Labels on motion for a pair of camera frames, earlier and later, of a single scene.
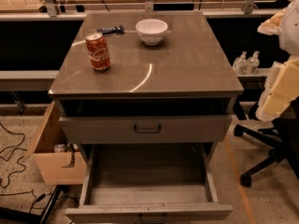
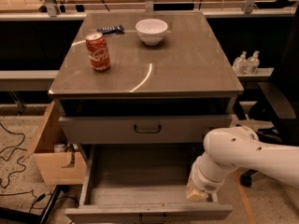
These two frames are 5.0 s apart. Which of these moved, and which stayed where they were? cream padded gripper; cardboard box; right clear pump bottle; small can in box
Moved: cream padded gripper
Stayed: small can in box; cardboard box; right clear pump bottle
